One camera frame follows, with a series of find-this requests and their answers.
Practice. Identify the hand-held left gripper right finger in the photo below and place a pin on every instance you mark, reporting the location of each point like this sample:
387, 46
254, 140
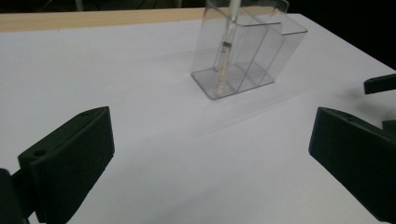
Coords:
358, 155

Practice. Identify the light wooden table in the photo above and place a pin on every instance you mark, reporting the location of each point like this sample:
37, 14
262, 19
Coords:
93, 19

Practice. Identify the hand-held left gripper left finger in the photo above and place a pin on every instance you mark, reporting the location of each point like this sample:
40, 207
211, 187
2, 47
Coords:
71, 161

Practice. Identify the clear plastic pen holder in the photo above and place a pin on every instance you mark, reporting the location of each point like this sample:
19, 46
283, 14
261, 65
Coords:
258, 56

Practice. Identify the white table cover sheet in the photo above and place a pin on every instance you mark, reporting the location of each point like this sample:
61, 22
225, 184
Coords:
171, 140

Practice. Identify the silver pen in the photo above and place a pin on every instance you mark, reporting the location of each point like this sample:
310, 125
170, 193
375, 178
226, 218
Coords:
229, 46

